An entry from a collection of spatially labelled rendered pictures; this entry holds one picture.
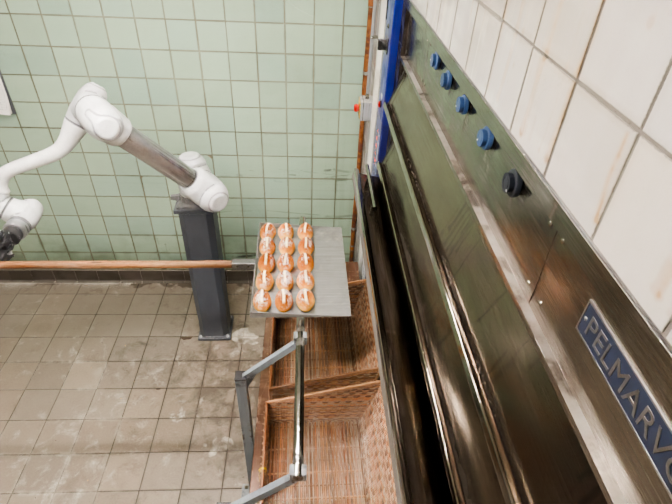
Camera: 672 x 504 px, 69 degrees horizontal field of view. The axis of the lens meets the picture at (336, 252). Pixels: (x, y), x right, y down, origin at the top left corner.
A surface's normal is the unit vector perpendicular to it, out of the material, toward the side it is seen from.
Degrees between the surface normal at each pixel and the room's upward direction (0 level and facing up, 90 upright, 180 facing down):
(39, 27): 90
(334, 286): 0
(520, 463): 70
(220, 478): 0
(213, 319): 90
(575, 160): 90
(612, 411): 90
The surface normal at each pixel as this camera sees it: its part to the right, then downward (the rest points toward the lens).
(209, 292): 0.06, 0.62
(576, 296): -1.00, 0.00
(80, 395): 0.04, -0.79
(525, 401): -0.92, -0.28
